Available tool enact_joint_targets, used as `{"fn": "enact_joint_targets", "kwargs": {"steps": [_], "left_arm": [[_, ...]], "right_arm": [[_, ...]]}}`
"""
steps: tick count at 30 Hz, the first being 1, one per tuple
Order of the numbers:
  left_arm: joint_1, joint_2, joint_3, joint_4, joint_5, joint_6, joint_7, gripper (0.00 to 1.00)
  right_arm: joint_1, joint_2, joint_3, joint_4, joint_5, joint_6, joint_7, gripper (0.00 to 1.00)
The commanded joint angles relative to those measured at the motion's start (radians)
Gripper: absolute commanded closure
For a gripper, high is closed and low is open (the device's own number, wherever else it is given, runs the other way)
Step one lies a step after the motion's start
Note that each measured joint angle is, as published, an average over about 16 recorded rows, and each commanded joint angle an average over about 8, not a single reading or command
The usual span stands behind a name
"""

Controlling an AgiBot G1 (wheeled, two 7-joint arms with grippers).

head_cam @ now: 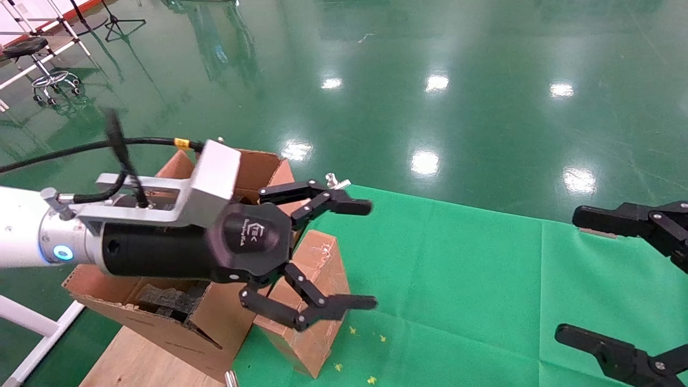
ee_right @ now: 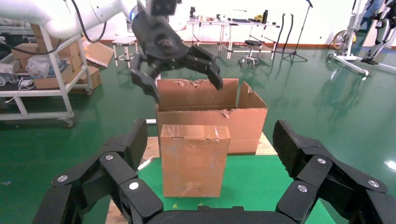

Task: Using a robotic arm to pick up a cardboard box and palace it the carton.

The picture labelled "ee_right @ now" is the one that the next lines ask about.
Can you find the white pipe frame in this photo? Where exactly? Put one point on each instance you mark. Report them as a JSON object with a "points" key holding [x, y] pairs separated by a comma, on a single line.
{"points": [[151, 121]]}

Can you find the small white square stool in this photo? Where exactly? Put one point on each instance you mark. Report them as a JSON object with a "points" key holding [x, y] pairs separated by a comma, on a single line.
{"points": [[125, 41]]}

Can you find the large open cardboard carton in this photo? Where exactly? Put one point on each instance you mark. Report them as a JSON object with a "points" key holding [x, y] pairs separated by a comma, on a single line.
{"points": [[244, 130]]}

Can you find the flattened cardboard sheet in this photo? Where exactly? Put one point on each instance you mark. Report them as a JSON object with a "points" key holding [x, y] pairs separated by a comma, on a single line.
{"points": [[99, 52]]}

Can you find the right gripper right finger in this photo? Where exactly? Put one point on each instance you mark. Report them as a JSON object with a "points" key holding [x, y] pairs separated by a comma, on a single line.
{"points": [[321, 176]]}

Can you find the clear plastic bag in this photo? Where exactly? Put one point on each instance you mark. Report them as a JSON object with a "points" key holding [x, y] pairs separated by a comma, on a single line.
{"points": [[41, 66]]}

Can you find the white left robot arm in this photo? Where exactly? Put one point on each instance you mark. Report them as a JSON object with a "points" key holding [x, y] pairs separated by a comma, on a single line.
{"points": [[71, 21]]}

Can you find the large cardboard box on cart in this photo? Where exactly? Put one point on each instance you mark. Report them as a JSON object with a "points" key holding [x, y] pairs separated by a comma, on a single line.
{"points": [[69, 49]]}

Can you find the white work table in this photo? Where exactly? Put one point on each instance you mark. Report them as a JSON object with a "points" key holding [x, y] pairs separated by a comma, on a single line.
{"points": [[256, 24], [207, 22]]}

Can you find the small brown cardboard box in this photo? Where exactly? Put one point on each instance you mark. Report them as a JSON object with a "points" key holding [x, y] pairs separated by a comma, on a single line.
{"points": [[193, 164]]}

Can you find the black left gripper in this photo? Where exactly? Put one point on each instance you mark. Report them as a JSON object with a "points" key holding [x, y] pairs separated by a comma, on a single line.
{"points": [[161, 40]]}

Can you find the humanoid robot legs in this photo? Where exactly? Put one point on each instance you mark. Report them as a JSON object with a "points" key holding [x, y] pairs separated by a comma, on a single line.
{"points": [[380, 34]]}

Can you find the white wheeled shelf cart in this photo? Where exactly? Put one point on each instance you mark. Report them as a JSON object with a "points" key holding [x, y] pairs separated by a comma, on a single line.
{"points": [[65, 92]]}

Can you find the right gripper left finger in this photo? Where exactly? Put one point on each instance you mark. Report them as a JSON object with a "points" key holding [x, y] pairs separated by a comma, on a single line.
{"points": [[120, 173]]}

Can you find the black bottle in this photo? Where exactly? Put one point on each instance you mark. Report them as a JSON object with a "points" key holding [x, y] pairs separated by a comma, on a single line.
{"points": [[265, 17]]}

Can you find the black double pole floor stand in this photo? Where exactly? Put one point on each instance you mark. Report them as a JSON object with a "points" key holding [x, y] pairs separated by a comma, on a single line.
{"points": [[286, 50]]}

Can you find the white wheeled support stand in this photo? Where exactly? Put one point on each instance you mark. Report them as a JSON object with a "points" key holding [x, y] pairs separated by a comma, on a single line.
{"points": [[349, 57]]}

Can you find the black round swivel stool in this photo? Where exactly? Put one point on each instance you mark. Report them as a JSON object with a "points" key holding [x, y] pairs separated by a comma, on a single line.
{"points": [[252, 43]]}

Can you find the green table cloth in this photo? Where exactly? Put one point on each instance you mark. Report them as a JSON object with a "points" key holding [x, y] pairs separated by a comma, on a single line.
{"points": [[253, 185]]}

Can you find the small cardboard box on cart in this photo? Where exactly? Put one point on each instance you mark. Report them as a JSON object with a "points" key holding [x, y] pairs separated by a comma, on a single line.
{"points": [[24, 51]]}

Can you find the yellow object on table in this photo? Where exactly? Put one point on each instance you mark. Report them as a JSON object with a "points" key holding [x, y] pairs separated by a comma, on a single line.
{"points": [[258, 18]]}

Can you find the printed cardboard box on floor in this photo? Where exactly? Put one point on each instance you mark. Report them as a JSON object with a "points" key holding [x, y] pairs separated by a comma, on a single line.
{"points": [[92, 79]]}

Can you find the flat wide cardboard box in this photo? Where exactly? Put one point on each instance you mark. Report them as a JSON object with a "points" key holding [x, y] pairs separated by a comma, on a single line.
{"points": [[52, 82]]}

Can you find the black microphone tripod stand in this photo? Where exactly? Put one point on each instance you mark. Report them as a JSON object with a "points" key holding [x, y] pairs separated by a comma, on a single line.
{"points": [[295, 54]]}

